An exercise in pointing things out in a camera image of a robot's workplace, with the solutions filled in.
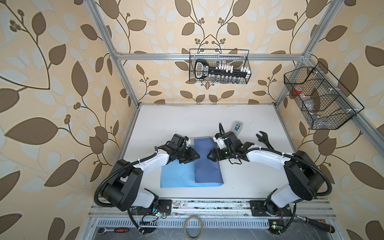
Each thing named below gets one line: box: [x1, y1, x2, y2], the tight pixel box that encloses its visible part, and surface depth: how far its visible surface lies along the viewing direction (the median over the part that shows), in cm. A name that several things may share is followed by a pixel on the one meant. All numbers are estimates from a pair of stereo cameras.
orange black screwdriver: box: [296, 214, 336, 234], surface depth 70 cm
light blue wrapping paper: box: [160, 137, 224, 188], surface depth 85 cm
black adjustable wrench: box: [256, 131, 275, 151], surface depth 101 cm
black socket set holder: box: [194, 59, 251, 82], surface depth 86 cm
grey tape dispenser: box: [233, 121, 244, 134], surface depth 104 cm
